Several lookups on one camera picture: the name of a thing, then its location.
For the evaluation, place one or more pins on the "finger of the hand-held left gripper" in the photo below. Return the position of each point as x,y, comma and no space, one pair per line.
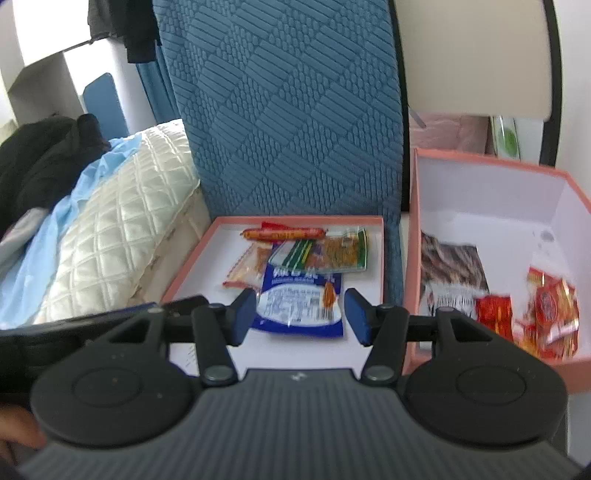
184,302

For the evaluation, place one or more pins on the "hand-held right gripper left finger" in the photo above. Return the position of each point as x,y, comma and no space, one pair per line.
244,318

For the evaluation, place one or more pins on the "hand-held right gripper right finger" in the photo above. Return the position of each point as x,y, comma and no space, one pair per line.
356,318

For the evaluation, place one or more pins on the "pink cardboard box lid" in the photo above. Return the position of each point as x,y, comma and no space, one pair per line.
364,286

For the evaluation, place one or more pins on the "orange snack packet red label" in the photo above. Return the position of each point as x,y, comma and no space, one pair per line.
249,267

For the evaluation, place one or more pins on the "blue white snack packet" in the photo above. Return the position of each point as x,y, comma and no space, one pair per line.
295,304

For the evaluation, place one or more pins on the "clear golden snack packet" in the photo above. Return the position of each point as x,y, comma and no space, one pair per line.
341,254

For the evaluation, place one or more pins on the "red sausage stick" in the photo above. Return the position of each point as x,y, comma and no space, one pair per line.
284,233

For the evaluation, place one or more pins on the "brown photo snack packet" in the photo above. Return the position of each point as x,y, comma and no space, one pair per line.
455,267

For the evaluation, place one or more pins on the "pink cardboard shoe box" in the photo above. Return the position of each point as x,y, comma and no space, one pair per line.
498,217

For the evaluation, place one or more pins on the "red foil candy bag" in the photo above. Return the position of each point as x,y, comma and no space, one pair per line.
551,309

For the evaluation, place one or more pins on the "person's left hand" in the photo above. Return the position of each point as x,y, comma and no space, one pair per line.
18,431

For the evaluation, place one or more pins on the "cream quilted bedspread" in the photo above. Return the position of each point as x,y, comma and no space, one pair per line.
124,221

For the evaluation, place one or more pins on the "grey cloth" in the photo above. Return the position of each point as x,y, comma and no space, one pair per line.
18,235

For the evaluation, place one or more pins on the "light blue sheet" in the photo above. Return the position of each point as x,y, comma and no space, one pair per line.
69,212

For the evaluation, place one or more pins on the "black garment on bed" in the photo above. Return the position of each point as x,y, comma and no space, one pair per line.
41,161

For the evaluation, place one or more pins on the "blue curtain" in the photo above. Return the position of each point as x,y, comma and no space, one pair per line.
157,97

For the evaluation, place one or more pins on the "blue quilted chair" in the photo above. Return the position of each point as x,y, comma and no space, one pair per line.
286,115

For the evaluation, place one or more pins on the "blue padded panel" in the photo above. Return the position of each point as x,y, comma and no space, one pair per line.
104,106

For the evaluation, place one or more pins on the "white green package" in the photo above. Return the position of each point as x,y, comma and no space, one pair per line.
508,138

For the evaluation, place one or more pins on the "cream plastic chair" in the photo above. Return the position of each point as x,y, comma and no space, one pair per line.
471,55

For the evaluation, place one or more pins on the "white cabinet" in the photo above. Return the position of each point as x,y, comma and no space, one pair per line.
41,46

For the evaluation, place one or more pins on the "grey hanging jacket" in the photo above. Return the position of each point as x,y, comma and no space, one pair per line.
104,18

